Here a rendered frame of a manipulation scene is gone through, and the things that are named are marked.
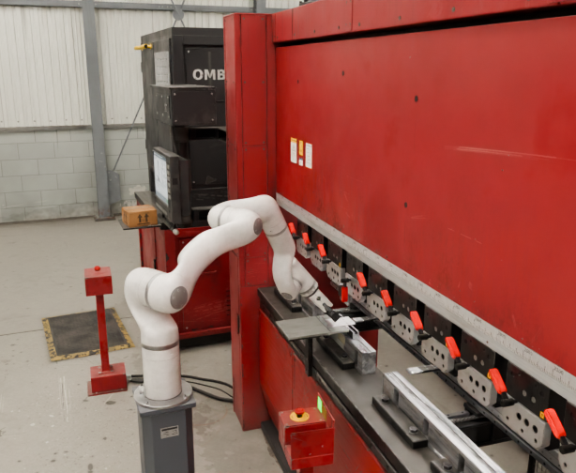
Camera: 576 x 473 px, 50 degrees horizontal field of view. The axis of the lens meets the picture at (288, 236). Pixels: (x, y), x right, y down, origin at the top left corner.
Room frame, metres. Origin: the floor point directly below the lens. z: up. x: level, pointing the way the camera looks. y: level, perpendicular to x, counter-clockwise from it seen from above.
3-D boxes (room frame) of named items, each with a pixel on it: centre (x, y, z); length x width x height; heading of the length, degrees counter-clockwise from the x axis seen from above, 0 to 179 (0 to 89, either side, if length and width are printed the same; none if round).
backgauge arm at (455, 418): (2.01, -0.79, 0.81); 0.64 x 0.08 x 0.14; 108
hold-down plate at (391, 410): (1.87, -0.37, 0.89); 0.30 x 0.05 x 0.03; 18
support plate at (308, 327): (2.41, -0.10, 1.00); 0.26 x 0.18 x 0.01; 108
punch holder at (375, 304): (2.10, -0.35, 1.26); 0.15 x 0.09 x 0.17; 18
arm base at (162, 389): (1.84, 0.41, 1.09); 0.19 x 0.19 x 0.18
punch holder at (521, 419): (1.34, -0.60, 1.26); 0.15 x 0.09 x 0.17; 18
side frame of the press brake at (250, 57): (3.44, -0.10, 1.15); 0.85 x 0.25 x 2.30; 108
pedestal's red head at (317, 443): (2.03, -0.06, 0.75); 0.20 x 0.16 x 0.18; 14
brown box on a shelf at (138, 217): (4.26, 1.05, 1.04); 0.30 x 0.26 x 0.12; 22
